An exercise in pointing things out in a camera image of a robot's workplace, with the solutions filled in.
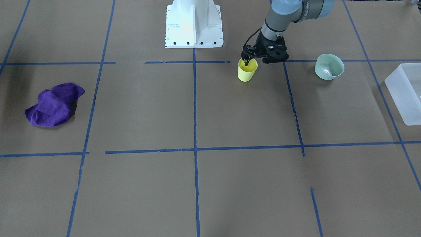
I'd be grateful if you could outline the light green bowl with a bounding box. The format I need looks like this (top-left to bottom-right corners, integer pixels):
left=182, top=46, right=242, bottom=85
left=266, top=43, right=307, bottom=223
left=314, top=54, right=345, bottom=80

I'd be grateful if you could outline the yellow plastic cup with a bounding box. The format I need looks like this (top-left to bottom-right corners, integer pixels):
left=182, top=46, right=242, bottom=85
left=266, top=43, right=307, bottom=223
left=237, top=59, right=258, bottom=82

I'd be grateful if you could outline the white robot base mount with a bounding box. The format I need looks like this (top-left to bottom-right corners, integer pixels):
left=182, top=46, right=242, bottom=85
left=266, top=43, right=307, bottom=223
left=164, top=0, right=224, bottom=48

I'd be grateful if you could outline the translucent plastic box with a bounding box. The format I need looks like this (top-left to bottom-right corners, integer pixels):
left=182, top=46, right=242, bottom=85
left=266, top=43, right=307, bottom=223
left=385, top=63, right=421, bottom=126

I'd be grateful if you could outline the crumpled purple cloth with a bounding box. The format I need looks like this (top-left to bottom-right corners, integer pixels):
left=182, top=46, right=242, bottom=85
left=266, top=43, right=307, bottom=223
left=25, top=83, right=85, bottom=127

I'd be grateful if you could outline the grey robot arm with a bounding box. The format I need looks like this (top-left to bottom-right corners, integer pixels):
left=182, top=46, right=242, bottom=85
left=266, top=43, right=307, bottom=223
left=241, top=0, right=334, bottom=66

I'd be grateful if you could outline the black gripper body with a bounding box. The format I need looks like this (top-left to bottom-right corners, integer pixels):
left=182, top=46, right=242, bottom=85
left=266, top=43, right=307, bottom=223
left=241, top=32, right=289, bottom=64

